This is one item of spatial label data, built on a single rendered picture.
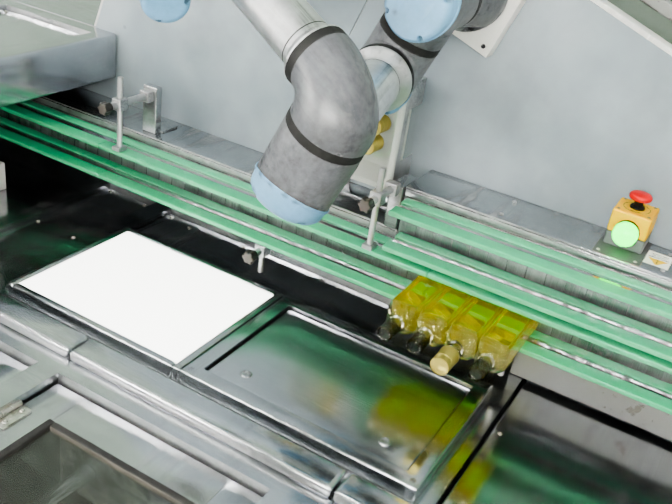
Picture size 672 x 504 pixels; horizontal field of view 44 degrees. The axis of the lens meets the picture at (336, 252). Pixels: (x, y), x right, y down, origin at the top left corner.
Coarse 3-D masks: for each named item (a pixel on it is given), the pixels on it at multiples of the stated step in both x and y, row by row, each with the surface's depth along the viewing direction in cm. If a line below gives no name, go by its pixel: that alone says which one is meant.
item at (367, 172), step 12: (396, 120) 171; (384, 132) 174; (396, 132) 164; (384, 144) 174; (396, 144) 165; (372, 156) 177; (384, 156) 176; (396, 156) 167; (360, 168) 175; (372, 168) 175; (360, 180) 172; (372, 180) 171; (384, 180) 170
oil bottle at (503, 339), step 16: (496, 320) 149; (512, 320) 149; (528, 320) 150; (496, 336) 144; (512, 336) 145; (528, 336) 154; (480, 352) 142; (496, 352) 141; (512, 352) 145; (496, 368) 142
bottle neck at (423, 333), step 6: (420, 330) 145; (426, 330) 145; (414, 336) 143; (420, 336) 143; (426, 336) 144; (432, 336) 146; (408, 342) 143; (414, 342) 145; (420, 342) 142; (426, 342) 144; (408, 348) 143; (414, 348) 144; (420, 348) 142; (414, 354) 143
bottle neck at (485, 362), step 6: (486, 354) 141; (480, 360) 140; (486, 360) 140; (492, 360) 141; (474, 366) 138; (480, 366) 138; (486, 366) 139; (492, 366) 141; (468, 372) 139; (474, 372) 140; (480, 372) 141; (486, 372) 138; (474, 378) 139; (480, 378) 138
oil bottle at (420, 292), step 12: (420, 276) 159; (408, 288) 154; (420, 288) 155; (432, 288) 155; (396, 300) 150; (408, 300) 150; (420, 300) 151; (396, 312) 148; (408, 312) 148; (408, 324) 148
